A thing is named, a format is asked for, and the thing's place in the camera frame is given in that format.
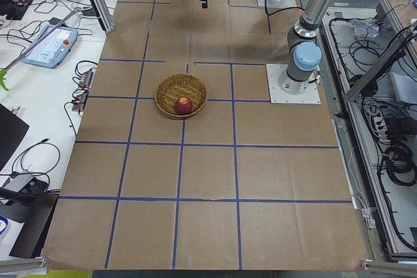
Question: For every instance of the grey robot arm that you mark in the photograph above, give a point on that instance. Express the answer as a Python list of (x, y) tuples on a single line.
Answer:
[(305, 55)]

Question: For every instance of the woven wicker basket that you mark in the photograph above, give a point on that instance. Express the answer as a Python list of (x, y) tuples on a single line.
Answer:
[(175, 86)]

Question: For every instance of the dark red apple in basket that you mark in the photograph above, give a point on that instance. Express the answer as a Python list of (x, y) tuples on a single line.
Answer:
[(184, 105)]

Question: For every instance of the teach pendant tablet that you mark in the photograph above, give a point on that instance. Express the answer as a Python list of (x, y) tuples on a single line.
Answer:
[(53, 49)]

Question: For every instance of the green tipped grabber stick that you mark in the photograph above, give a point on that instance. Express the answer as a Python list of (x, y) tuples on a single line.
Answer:
[(34, 45)]

